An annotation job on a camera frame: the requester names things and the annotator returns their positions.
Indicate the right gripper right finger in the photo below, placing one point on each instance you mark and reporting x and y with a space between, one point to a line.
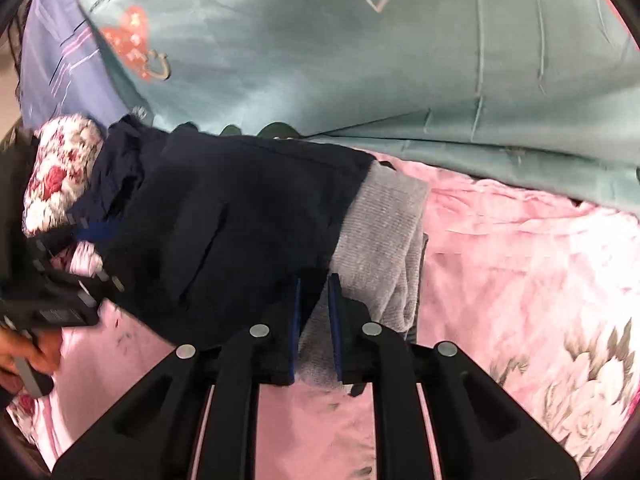
367 352

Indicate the left hand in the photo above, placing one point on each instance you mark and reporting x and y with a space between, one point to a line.
44 355

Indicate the dark navy pants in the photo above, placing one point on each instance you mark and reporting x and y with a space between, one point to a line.
225 227

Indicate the red floral quilted pillow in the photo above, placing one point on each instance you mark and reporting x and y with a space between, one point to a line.
67 150

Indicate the folded navy shorts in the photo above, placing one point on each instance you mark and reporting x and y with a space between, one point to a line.
127 156

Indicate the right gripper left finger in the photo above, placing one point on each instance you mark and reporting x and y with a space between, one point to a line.
263 354

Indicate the blue striped pillow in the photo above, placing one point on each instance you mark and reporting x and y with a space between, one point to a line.
62 69

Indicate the pink floral bed sheet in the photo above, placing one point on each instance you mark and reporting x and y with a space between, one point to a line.
541 293

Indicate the teal heart print blanket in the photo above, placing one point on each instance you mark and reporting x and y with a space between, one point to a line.
534 93

